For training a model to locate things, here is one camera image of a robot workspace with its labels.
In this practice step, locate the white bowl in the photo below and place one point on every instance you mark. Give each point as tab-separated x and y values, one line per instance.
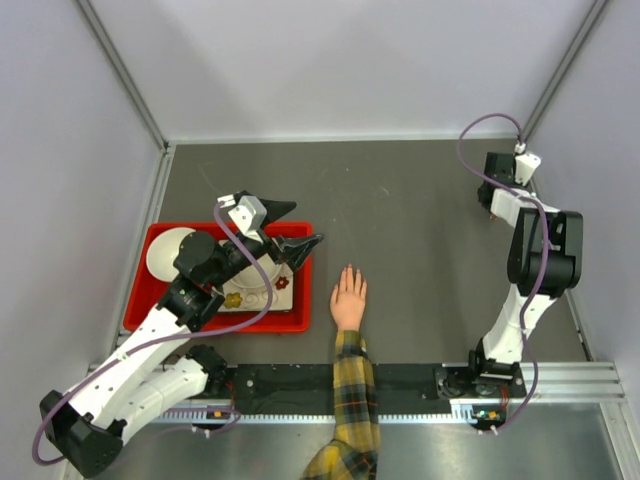
163	251

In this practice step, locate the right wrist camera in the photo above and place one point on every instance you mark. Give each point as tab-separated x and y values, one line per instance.
526	164

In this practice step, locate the mannequin hand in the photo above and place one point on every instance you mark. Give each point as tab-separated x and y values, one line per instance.
348	299

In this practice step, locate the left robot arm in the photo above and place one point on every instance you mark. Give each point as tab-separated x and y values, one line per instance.
90	423

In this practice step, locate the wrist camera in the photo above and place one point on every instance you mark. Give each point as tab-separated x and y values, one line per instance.
526	164
246	211

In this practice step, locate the yellow plaid sleeve forearm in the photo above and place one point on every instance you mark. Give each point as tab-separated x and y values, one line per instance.
353	452

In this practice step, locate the red plastic tray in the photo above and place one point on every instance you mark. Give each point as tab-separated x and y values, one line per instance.
146	291

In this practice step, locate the floral square plate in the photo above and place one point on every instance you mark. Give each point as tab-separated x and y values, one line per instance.
280	293

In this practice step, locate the aluminium frame rail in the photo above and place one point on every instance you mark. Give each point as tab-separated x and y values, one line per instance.
548	383

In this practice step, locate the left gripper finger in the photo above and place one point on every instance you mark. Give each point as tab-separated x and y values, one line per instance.
293	251
275	210

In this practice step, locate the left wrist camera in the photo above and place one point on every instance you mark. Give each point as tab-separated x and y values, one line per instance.
246	211

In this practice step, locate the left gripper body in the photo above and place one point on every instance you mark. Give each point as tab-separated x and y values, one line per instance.
257	249

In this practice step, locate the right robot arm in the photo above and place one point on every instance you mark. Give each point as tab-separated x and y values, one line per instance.
545	260

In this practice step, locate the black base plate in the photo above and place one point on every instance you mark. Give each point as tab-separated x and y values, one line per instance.
307	389

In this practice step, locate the cream cup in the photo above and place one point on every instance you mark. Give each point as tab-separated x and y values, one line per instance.
250	278

